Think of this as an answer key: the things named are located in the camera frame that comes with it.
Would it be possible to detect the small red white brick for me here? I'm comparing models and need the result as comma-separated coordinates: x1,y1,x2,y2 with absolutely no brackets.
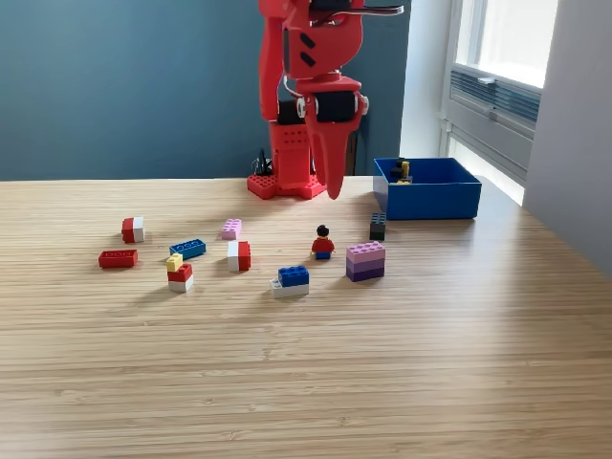
120,216,146,244

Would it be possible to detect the blue plastic bin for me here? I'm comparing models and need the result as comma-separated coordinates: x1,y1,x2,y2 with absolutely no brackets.
372,157,482,221

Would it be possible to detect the dark folded chair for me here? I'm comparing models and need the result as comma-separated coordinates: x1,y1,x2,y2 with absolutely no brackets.
344,88,371,177

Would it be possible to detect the black brick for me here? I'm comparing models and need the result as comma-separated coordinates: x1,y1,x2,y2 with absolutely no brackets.
368,211,387,242

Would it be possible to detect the toy figure red shirt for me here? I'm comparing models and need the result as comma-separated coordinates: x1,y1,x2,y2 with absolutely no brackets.
311,224,337,261

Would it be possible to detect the pink purple brick stack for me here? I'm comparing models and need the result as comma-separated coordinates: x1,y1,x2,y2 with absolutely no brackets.
345,241,386,283

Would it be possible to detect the blue white brick stack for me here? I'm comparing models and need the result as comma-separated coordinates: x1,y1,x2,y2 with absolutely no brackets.
269,265,311,299

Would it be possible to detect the tall red white brick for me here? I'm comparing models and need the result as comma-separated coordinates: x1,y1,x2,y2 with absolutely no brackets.
227,240,252,273

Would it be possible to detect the flat blue brick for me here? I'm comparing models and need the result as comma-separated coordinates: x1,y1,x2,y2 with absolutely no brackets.
168,237,208,261

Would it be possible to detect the grey vent grille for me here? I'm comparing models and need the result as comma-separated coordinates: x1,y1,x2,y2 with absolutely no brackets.
449,69,542,126

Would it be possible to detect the yellow red white brick stack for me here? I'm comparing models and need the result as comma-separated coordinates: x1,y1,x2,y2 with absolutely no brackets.
165,252,195,294

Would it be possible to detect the white window frame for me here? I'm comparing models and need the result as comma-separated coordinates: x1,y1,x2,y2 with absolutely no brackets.
447,0,560,90

